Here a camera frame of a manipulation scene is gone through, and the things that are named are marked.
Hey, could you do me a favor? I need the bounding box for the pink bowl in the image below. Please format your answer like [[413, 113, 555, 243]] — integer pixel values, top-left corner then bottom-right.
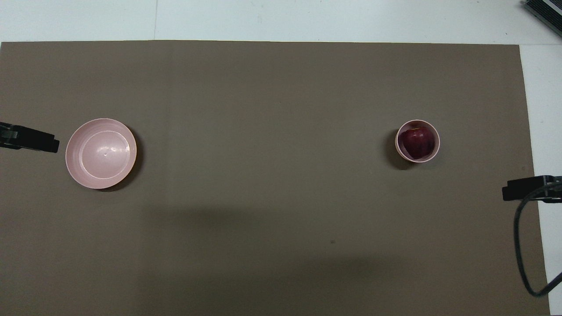
[[394, 119, 441, 163]]

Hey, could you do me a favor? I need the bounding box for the red apple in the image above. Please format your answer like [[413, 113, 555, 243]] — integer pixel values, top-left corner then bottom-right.
[[403, 127, 435, 160]]

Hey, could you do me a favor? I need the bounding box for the dark ribbed device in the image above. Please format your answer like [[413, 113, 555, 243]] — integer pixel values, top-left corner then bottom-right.
[[522, 0, 562, 38]]

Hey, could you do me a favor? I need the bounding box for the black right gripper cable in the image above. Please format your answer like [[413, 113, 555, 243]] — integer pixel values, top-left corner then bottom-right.
[[514, 182, 562, 298]]

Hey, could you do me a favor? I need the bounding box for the pink plate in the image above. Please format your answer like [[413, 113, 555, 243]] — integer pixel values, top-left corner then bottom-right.
[[66, 118, 137, 190]]

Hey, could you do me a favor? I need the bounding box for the brown table mat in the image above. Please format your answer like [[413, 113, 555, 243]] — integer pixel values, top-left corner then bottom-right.
[[0, 40, 551, 316]]

